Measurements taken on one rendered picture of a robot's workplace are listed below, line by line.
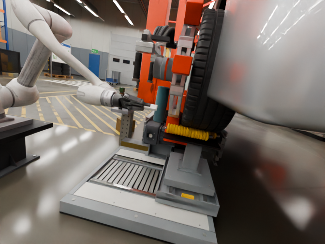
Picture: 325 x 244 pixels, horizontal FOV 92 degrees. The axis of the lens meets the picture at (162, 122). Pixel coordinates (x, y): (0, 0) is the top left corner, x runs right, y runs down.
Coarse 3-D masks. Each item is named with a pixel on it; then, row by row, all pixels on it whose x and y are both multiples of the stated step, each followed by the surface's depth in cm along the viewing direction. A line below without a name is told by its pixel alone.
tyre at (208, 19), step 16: (208, 16) 68; (208, 32) 64; (208, 48) 64; (208, 64) 64; (192, 80) 67; (208, 80) 66; (192, 96) 70; (192, 112) 76; (208, 112) 73; (224, 112) 72; (208, 128) 85; (224, 128) 82
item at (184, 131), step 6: (168, 126) 92; (174, 126) 92; (180, 126) 92; (168, 132) 94; (174, 132) 92; (180, 132) 91; (186, 132) 90; (192, 132) 90; (198, 132) 90; (204, 132) 90; (204, 138) 90
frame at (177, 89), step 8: (184, 24) 75; (184, 32) 72; (192, 32) 72; (184, 40) 69; (192, 40) 69; (184, 48) 70; (176, 80) 76; (184, 80) 72; (176, 88) 74; (184, 88) 121; (176, 96) 117; (168, 112) 90; (176, 112) 88
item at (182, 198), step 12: (168, 156) 138; (156, 192) 90; (168, 192) 90; (180, 192) 95; (192, 192) 97; (168, 204) 91; (180, 204) 90; (192, 204) 89; (204, 204) 88; (216, 204) 90; (216, 216) 88
